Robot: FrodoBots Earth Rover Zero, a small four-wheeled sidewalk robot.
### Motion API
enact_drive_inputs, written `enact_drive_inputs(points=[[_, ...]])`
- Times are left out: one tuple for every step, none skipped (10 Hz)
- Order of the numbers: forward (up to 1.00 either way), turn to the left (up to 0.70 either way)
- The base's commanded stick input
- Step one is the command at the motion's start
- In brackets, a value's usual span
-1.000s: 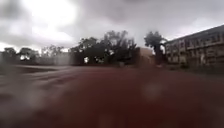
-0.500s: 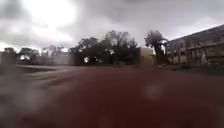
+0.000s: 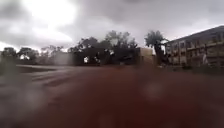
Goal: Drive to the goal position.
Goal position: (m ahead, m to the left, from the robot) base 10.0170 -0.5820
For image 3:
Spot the dark low building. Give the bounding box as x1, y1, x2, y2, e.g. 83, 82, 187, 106
72, 48, 138, 66

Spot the row of trees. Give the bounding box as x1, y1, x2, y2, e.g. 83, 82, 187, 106
0, 29, 139, 66

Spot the small tan building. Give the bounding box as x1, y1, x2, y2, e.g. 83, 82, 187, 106
134, 47, 158, 66

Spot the red running track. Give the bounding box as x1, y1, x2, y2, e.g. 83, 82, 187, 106
0, 64, 224, 128

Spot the tall tree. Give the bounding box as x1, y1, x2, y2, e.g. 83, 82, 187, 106
144, 29, 169, 65

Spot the grass strip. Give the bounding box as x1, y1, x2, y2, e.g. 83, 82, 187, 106
13, 64, 76, 74

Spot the long multi-storey building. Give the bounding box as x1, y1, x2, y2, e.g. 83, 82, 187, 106
163, 24, 224, 69

